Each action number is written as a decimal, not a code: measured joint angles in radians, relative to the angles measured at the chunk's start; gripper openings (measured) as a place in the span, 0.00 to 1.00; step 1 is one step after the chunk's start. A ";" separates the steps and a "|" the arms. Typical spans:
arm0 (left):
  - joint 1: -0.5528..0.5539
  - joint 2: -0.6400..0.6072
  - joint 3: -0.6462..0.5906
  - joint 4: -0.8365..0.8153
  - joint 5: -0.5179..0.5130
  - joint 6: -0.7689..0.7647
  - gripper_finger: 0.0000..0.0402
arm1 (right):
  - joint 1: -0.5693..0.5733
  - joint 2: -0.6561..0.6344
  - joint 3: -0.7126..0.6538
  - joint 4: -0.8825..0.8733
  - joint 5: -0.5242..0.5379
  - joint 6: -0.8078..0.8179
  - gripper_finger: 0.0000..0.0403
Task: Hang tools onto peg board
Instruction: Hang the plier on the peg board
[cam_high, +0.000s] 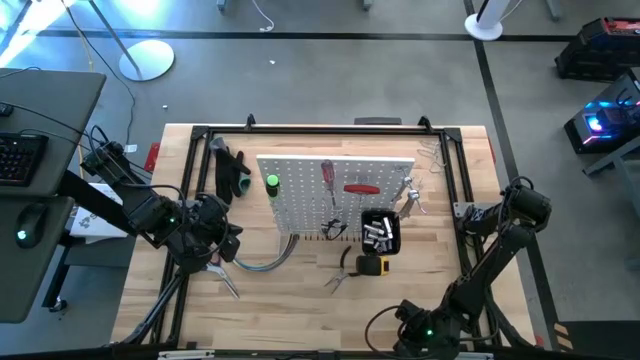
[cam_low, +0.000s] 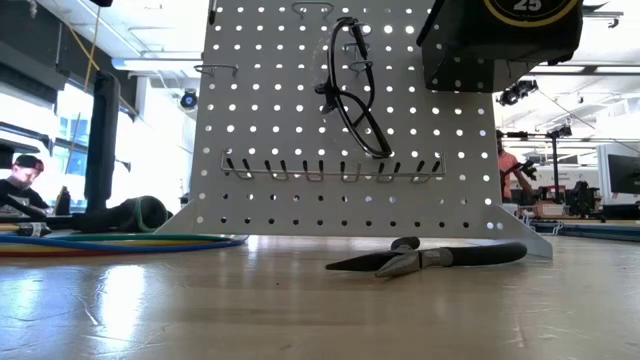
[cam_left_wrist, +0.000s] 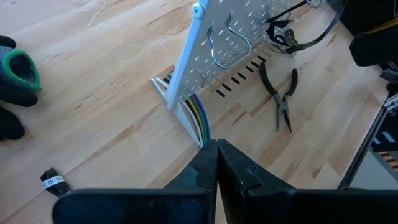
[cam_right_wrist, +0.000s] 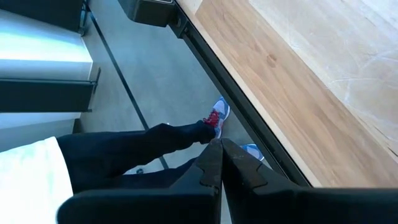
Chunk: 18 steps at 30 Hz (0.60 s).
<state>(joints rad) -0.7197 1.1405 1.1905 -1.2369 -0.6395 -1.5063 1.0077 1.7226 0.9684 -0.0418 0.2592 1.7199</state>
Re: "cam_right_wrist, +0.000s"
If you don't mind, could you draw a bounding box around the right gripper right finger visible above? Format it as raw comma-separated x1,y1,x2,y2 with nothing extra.
221,138,398,224

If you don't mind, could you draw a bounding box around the person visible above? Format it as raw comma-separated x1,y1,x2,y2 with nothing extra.
0,96,266,224

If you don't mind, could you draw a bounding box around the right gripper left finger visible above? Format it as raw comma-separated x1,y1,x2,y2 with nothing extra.
57,138,224,224

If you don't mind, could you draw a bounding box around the black aluminium rig frame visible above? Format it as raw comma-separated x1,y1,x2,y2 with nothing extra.
117,0,312,187

